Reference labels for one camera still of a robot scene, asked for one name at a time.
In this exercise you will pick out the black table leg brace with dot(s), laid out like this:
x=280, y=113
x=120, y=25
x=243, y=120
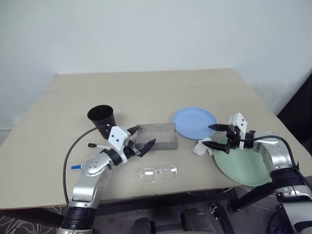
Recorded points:
x=248, y=197

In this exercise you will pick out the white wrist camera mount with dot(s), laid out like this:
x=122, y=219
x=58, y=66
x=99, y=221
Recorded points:
x=240, y=122
x=117, y=135

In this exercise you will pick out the clear frame glasses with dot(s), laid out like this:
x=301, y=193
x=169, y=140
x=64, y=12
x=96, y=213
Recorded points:
x=149, y=173

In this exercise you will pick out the dark grey rounded shape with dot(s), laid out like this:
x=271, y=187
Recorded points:
x=198, y=220

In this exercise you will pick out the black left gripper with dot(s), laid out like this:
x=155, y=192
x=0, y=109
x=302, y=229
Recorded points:
x=131, y=150

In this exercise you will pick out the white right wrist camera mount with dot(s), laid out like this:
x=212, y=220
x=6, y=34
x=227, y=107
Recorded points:
x=240, y=122

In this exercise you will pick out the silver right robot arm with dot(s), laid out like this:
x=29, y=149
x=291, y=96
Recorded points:
x=275, y=156

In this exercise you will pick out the black round cup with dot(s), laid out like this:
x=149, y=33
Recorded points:
x=102, y=122

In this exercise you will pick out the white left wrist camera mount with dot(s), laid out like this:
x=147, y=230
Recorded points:
x=117, y=135

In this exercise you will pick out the white tissue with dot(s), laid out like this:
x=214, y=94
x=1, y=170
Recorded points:
x=199, y=148

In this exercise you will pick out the grey translucent rectangular box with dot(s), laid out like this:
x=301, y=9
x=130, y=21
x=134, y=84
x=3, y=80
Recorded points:
x=158, y=136

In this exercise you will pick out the blue round plate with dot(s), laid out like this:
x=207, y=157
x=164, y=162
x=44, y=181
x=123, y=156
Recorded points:
x=192, y=122

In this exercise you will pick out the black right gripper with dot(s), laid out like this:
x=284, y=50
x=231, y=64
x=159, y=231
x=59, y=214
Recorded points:
x=232, y=139

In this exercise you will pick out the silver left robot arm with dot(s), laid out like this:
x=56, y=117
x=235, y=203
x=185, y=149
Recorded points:
x=85, y=187

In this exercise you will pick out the green round plate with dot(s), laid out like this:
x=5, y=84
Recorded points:
x=239, y=168

